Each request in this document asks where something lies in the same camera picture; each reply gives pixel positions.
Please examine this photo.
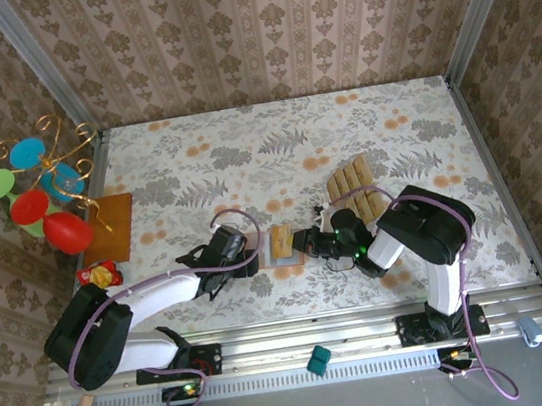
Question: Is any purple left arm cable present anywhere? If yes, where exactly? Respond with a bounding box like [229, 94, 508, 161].
[48, 204, 286, 406]

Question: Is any small circuit board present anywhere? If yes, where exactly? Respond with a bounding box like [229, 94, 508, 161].
[160, 378, 214, 406]
[437, 343, 480, 375]

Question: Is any white blue clamp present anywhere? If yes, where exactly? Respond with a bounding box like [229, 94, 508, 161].
[515, 314, 542, 350]

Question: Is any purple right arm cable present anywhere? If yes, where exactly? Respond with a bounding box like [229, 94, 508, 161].
[327, 169, 523, 406]

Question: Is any teal small box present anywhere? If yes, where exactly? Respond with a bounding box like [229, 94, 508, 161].
[303, 342, 335, 379]

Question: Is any aluminium corner post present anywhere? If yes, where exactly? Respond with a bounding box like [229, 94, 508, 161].
[0, 0, 104, 149]
[432, 0, 542, 85]

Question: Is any red yellow snack packet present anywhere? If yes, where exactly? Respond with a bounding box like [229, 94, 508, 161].
[75, 257, 125, 292]

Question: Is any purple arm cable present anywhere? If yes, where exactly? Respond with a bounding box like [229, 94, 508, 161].
[48, 204, 286, 406]
[327, 169, 523, 406]

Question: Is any red plastic goblet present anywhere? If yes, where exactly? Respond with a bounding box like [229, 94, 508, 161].
[7, 181, 98, 264]

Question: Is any brown wooden board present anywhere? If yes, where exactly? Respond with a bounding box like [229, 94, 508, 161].
[73, 191, 143, 269]

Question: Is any long aluminium mounting rail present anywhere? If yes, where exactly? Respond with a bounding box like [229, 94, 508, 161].
[39, 283, 542, 402]

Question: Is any aluminium table side rail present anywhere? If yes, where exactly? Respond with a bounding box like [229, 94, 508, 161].
[441, 64, 542, 300]
[42, 128, 136, 354]

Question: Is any gold wire glass rack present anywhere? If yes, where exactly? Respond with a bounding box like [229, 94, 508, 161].
[0, 107, 115, 247]

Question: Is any blue plastic goblet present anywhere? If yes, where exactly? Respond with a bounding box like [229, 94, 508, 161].
[7, 130, 88, 207]

